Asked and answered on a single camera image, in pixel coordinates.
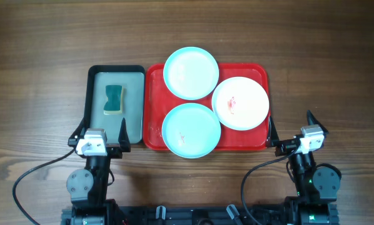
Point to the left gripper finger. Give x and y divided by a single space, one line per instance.
123 138
78 132

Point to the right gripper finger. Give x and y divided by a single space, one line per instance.
272 137
311 119

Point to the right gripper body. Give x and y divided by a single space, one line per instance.
287 146

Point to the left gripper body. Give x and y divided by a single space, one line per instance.
114 147

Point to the green yellow sponge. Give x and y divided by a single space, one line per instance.
114 99

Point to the light blue plate bottom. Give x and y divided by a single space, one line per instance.
191 130

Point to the light blue plate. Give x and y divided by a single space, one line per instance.
191 73
191 130

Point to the light blue plate top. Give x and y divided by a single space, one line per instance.
191 73

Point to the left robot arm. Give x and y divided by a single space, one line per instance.
88 186

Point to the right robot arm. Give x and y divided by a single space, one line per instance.
316 184

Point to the black water tray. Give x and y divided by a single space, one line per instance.
132 79

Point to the red plastic tray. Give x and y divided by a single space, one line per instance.
159 101

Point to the white plate with stain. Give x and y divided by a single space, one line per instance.
240 103

